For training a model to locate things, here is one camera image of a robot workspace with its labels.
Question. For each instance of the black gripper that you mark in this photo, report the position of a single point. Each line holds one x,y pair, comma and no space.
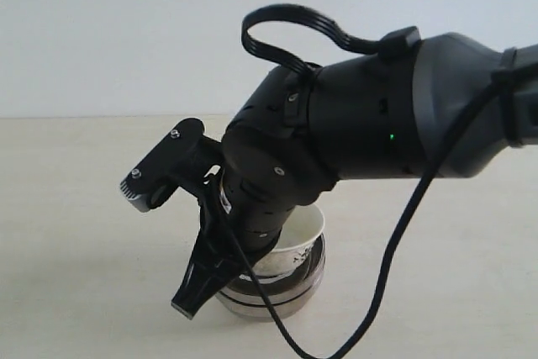
235,214

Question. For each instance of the ribbed stainless steel bowl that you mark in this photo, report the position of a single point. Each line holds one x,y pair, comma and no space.
283,284

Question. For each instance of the white ceramic bowl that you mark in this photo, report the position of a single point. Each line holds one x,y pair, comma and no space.
296,240

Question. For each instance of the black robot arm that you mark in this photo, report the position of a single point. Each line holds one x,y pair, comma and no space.
445,108

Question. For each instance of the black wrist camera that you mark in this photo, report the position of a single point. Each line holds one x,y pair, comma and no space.
164,165

